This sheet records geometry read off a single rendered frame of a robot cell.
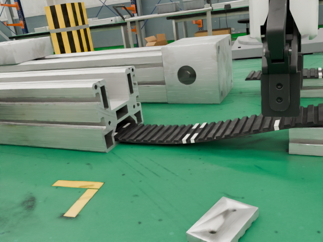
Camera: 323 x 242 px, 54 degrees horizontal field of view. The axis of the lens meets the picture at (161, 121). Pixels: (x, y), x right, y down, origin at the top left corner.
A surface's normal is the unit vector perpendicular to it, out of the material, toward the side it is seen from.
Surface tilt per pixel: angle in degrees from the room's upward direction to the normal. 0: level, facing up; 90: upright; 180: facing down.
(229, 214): 0
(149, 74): 90
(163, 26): 90
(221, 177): 0
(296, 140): 90
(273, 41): 125
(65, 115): 90
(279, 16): 35
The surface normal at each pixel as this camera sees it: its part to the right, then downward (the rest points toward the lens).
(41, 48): 0.91, 0.03
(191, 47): -0.40, 0.36
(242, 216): -0.13, -0.93
